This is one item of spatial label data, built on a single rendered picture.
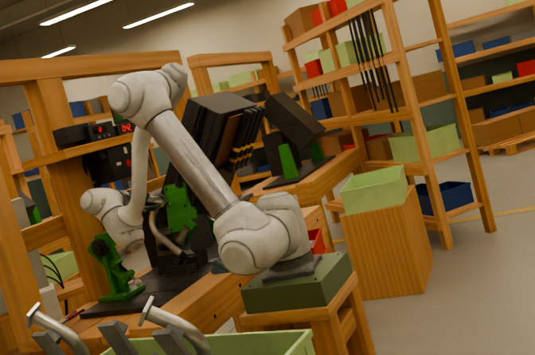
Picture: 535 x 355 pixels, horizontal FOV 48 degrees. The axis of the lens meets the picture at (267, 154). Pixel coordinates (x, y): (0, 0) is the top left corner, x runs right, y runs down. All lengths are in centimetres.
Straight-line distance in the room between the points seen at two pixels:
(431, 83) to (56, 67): 324
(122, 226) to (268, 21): 999
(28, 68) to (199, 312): 121
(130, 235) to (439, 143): 335
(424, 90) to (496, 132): 399
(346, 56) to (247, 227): 399
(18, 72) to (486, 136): 723
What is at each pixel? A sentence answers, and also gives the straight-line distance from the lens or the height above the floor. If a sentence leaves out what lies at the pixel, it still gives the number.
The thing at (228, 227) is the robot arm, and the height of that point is 118.
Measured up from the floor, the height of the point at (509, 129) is 27.
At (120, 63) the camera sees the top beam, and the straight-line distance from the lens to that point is 309.
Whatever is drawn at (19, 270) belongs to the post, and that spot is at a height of 115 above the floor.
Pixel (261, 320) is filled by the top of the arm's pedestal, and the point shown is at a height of 83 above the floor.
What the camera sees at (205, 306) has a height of 86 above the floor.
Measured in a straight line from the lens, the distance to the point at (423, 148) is 489.
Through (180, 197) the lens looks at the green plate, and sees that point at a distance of 263.
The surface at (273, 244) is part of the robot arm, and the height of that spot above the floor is 109.
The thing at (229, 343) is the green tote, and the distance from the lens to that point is 160.
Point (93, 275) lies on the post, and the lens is 270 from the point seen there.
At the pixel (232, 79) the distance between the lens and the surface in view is 1174.
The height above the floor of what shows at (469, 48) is 153.
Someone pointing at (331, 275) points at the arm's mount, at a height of 91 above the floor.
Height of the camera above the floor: 149
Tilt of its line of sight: 4 degrees down
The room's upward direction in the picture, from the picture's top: 15 degrees counter-clockwise
